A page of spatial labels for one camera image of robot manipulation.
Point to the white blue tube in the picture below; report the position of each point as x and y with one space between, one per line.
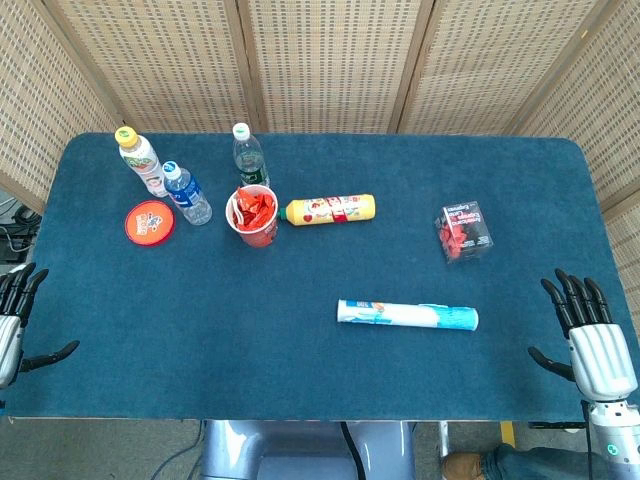
410 315

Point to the red round plastic lid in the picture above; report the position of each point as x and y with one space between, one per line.
149 223

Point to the yellow cap white drink bottle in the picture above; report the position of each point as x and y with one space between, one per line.
142 162

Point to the red cup with snack packets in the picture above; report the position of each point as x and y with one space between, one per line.
252 215

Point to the yellow squeeze bottle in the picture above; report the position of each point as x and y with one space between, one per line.
332 209

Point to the clear box of red capsules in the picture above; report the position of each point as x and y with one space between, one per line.
465 232

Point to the blue jeans leg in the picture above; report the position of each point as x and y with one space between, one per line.
540 462

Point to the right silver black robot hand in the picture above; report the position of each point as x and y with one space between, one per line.
600 355

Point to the blue felt table mat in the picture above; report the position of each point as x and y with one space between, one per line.
250 325

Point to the silver-blue robot base column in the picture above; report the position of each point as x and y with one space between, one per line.
300 450

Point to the green label water bottle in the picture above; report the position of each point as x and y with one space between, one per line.
248 157

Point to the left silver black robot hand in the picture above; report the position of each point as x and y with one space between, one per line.
11 330

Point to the brown leather shoe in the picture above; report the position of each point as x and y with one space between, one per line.
462 466

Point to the blue label water bottle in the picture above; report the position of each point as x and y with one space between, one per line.
189 197

